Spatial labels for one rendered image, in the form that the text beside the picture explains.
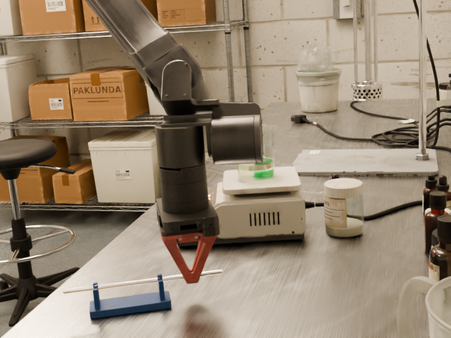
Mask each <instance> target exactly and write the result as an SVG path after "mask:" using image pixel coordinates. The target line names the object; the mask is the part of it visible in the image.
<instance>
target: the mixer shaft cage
mask: <svg viewBox="0 0 451 338"><path fill-rule="evenodd" d="M373 15H374V81H373V79H372V52H371V8H370V0H364V36H365V74H366V80H363V81H361V82H358V56H357V23H356V0H353V30H354V82H353V83H352V84H351V88H353V98H352V100H354V101H378V100H381V99H383V98H384V97H383V87H384V85H385V83H384V82H381V81H378V48H377V0H373Z"/></svg>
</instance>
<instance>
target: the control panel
mask: <svg viewBox="0 0 451 338"><path fill-rule="evenodd" d="M208 194H210V195H209V196H208V198H209V200H210V201H211V204H212V205H215V204H216V196H217V184H216V185H214V186H212V187H211V188H210V189H208Z"/></svg>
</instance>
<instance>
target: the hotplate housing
mask: <svg viewBox="0 0 451 338"><path fill-rule="evenodd" d="M222 186H223V182H218V183H217V196H216V204H215V205H213V207H214V209H215V211H216V213H217V214H218V218H219V232H220V234H219V235H217V237H216V239H215V241H214V244H223V243H245V242H257V241H278V240H290V239H304V233H303V232H306V222H305V210H306V209H308V208H310V209H311V208H314V207H315V204H314V202H308V201H305V199H304V196H303V193H302V190H296V191H287V192H265V193H254V194H232V195H227V194H224V193H223V192H222ZM198 244H199V241H192V242H186V243H178V244H177V245H178V246H189V245H198Z"/></svg>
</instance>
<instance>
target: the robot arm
mask: <svg viewBox="0 0 451 338"><path fill-rule="evenodd" d="M85 1H86V2H87V4H88V6H89V7H90V8H91V9H92V10H93V12H94V13H95V15H96V16H97V17H98V18H99V19H100V21H101V22H102V24H103V25H104V26H105V27H106V28H107V30H108V31H109V33H110V34H111V35H112V36H113V38H114V39H115V41H116V42H117V43H118V44H119V45H120V47H121V48H122V50H123V51H124V52H125V53H126V54H127V56H128V58H129V59H130V60H131V61H132V63H133V64H134V66H135V67H136V69H137V71H138V72H139V73H140V75H141V76H142V78H143V79H144V80H145V82H146V83H147V84H148V86H149V87H150V88H151V89H152V92H153V94H154V96H155V97H156V99H157V100H158V102H159V103H160V104H161V105H162V107H163V108H164V110H165V112H166V115H165V116H163V120H162V122H161V123H157V124H156V125H155V133H156V147H157V154H158V165H159V168H160V173H159V176H160V190H161V197H162V198H159V199H156V202H157V205H156V212H157V219H158V224H159V230H160V234H161V238H162V241H163V242H164V244H165V246H166V248H167V250H168V251H169V253H170V255H171V256H172V258H173V260H174V262H175V263H176V265H177V267H178V269H179V270H180V272H181V274H182V275H183V278H184V279H185V281H186V283H187V284H194V283H198V281H199V279H200V277H201V273H202V271H203V268H204V265H205V263H206V260H207V257H208V255H209V252H210V251H211V248H212V246H213V244H214V241H215V239H216V237H217V235H219V234H220V232H219V218H218V214H217V213H216V211H215V209H214V207H213V205H212V204H211V201H210V200H209V198H208V189H207V171H206V168H205V145H204V136H203V126H204V125H205V128H206V138H207V151H208V155H209V157H210V158H213V163H214V165H225V164H257V163H263V154H264V152H263V136H264V135H263V133H262V117H261V112H260V107H259V106H258V105H257V104H256V103H233V102H219V99H209V97H208V94H207V89H206V86H205V82H204V79H203V75H202V72H201V68H200V66H199V64H198V63H197V61H196V60H195V59H194V58H193V57H192V56H191V54H190V53H189V52H188V51H187V49H186V48H185V47H184V46H183V45H182V44H179V43H178V42H177V41H176V40H175V38H174V37H173V36H172V34H171V33H170V32H169V31H167V30H165V29H164V28H163V27H162V26H161V25H160V24H159V23H158V22H157V20H156V19H155V18H154V16H153V15H152V14H151V13H150V12H149V11H148V9H147V8H146V7H145V5H144V4H143V3H142V2H141V1H140V0H85ZM192 241H199V244H198V247H197V253H196V256H195V260H194V263H193V267H192V268H191V269H189V268H188V267H187V265H186V263H185V261H184V259H183V257H182V255H181V253H180V251H179V249H178V247H177V244H178V243H186V242H192Z"/></svg>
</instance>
